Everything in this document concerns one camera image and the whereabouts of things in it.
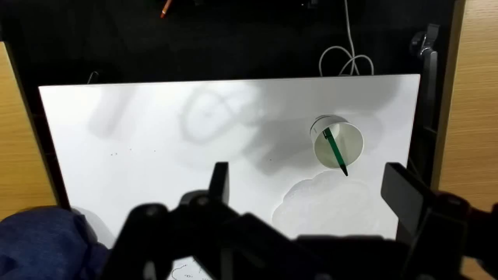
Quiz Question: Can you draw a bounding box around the white cable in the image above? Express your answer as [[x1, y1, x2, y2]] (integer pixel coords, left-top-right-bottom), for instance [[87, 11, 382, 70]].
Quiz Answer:
[[318, 0, 375, 78]]

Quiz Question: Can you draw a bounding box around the white board sheet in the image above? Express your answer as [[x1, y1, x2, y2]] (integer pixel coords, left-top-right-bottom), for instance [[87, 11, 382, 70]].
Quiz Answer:
[[38, 74, 422, 249]]

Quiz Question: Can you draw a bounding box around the blue cloth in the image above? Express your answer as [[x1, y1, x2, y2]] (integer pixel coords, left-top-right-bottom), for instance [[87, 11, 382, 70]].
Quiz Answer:
[[0, 207, 111, 280]]

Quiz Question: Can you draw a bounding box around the orange pencil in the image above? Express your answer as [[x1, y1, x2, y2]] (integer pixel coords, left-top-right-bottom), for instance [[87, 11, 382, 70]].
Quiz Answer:
[[161, 0, 173, 19]]

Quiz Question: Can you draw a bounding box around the white paper cup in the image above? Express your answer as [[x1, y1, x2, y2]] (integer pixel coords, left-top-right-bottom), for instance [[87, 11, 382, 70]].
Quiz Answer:
[[310, 116, 364, 168]]

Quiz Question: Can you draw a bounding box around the green pen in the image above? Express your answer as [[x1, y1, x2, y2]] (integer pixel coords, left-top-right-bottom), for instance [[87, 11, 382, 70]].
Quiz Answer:
[[322, 128, 349, 176]]

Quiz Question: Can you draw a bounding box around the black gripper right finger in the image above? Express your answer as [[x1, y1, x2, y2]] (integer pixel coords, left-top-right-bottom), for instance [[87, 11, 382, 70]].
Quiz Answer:
[[382, 164, 498, 280]]

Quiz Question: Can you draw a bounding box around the black clamp stand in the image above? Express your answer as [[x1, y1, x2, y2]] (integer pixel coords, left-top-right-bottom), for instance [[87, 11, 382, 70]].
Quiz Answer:
[[410, 24, 439, 186]]

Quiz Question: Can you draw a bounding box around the clear plastic lid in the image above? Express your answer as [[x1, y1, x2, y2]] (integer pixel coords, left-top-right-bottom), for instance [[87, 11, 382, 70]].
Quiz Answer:
[[271, 172, 397, 238]]

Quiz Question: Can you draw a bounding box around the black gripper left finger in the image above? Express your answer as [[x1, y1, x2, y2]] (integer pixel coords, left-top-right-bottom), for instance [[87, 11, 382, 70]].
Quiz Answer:
[[101, 161, 293, 280]]

